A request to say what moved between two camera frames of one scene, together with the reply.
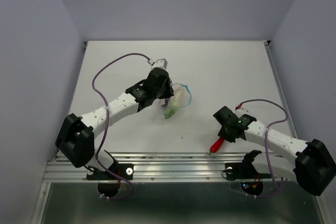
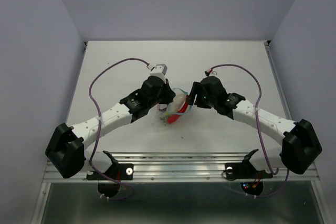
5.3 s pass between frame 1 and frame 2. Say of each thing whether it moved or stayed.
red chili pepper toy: moved
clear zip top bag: moved
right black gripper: moved
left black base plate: stayed
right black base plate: stayed
